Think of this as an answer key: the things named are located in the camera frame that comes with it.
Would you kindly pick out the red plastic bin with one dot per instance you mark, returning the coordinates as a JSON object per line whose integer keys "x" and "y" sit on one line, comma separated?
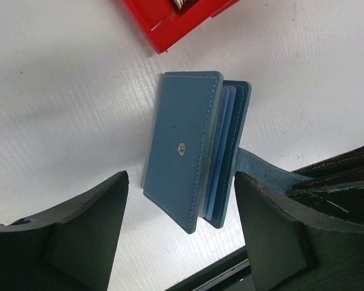
{"x": 163, "y": 24}

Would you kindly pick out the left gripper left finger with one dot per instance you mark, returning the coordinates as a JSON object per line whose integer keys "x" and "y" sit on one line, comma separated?
{"x": 70, "y": 246}

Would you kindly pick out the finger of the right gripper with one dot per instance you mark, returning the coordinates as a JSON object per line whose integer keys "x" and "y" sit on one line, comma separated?
{"x": 336, "y": 187}

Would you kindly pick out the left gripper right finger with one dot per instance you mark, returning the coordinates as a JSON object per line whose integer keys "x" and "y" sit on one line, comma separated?
{"x": 293, "y": 247}

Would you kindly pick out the white card stack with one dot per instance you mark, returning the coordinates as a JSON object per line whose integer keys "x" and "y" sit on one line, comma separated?
{"x": 178, "y": 3}

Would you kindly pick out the blue leather card holder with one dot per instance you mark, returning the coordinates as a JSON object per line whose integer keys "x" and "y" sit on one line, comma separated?
{"x": 196, "y": 149}

